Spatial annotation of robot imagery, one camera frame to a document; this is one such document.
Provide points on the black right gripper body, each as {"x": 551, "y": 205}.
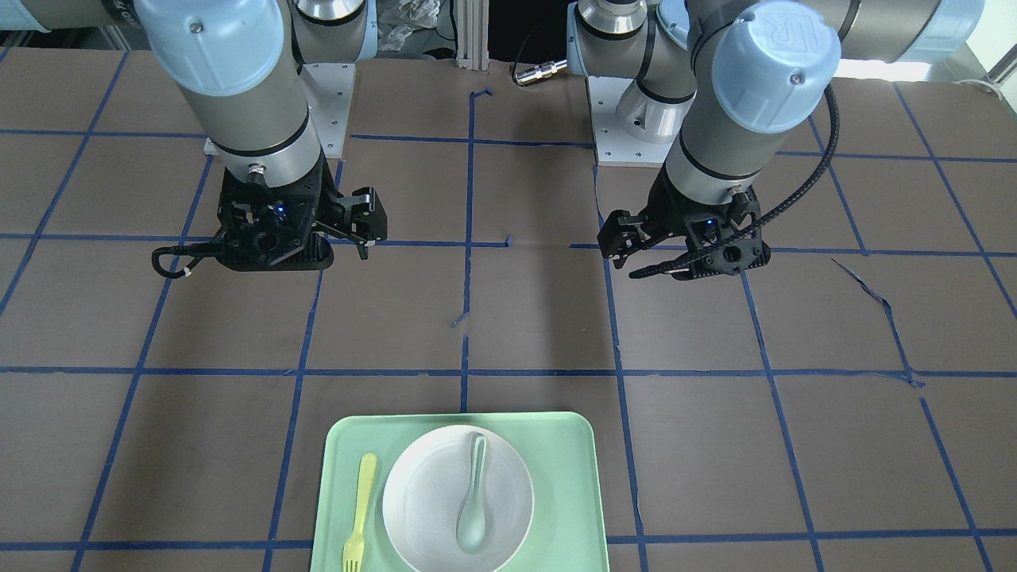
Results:
{"x": 327, "y": 193}

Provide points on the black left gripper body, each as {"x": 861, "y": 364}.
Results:
{"x": 670, "y": 208}

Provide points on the white round plate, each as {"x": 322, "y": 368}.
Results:
{"x": 423, "y": 496}

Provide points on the yellow plastic fork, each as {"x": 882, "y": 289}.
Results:
{"x": 353, "y": 550}

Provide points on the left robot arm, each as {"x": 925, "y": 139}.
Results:
{"x": 739, "y": 76}

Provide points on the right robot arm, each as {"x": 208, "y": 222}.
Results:
{"x": 244, "y": 68}

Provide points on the silver metal cylinder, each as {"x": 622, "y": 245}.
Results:
{"x": 530, "y": 76}

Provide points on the light green tray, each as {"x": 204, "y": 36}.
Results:
{"x": 568, "y": 530}

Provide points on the grey-green plastic spoon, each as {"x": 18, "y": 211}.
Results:
{"x": 471, "y": 525}

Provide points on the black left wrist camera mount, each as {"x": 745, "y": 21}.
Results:
{"x": 703, "y": 226}

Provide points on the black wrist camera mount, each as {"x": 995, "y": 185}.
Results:
{"x": 703, "y": 226}
{"x": 269, "y": 229}

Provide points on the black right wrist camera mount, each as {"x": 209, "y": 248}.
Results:
{"x": 269, "y": 229}

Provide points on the aluminium frame post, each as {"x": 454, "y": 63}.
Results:
{"x": 471, "y": 29}

